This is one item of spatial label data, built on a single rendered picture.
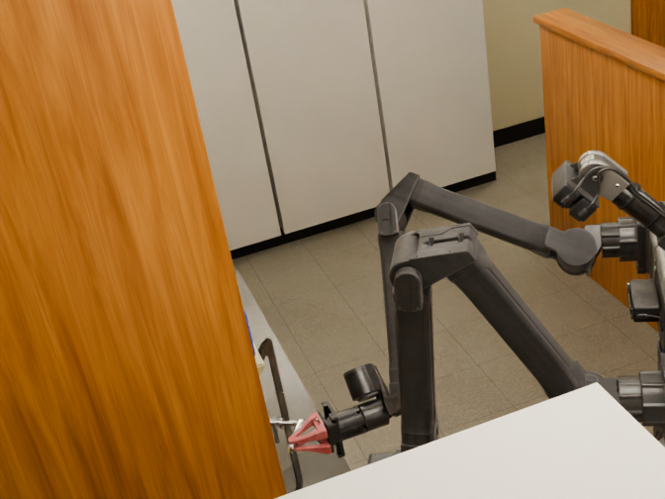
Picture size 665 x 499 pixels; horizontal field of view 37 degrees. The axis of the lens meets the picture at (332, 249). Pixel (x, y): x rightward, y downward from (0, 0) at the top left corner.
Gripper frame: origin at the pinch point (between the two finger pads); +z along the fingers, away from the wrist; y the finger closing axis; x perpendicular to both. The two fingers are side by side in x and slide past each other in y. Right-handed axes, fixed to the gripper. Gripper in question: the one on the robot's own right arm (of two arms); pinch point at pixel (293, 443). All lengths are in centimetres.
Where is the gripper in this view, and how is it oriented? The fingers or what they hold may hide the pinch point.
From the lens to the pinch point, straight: 201.2
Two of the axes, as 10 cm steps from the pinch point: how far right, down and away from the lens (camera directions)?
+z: -9.3, 2.9, -2.3
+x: 3.4, 4.1, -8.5
